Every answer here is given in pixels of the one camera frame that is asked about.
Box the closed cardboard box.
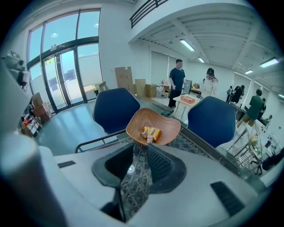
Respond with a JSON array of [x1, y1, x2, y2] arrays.
[[145, 83, 158, 98]]

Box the small wooden high chair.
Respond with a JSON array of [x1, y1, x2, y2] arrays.
[[161, 84, 171, 98]]

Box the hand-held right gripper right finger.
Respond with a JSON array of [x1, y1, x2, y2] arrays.
[[130, 143, 259, 227]]

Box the gold wire chair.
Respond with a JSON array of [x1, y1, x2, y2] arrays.
[[228, 124, 267, 176]]

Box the person's white printed shirt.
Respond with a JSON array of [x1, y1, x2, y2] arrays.
[[0, 59, 32, 142]]

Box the orange snack packet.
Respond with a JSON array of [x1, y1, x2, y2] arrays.
[[141, 126, 162, 142]]

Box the orange box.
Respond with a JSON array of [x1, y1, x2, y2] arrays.
[[180, 95, 196, 104]]

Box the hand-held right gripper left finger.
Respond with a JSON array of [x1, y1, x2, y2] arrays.
[[53, 143, 134, 223]]

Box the light wooden table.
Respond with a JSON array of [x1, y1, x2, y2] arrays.
[[172, 94, 202, 116]]

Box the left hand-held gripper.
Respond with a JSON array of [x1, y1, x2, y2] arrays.
[[0, 50, 31, 89]]

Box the blue chair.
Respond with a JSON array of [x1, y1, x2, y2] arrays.
[[187, 96, 237, 149], [92, 88, 141, 135]]

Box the black framed glass door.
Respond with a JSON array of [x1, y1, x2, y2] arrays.
[[26, 8, 103, 111]]

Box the black balcony railing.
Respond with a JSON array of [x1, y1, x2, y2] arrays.
[[130, 0, 170, 29]]

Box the brown cardboard box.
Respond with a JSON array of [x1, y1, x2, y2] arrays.
[[32, 92, 52, 123]]

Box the yellow flower bunch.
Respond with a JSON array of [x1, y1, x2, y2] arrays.
[[248, 134, 262, 153]]

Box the glass top rattan table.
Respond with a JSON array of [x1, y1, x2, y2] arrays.
[[75, 127, 267, 222]]

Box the grey computer case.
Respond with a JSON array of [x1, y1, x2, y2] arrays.
[[182, 79, 193, 95]]

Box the large flat cardboard sheets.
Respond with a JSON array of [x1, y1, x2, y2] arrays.
[[114, 66, 146, 97]]

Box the wooden bowl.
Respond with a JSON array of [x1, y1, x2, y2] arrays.
[[126, 108, 181, 146]]

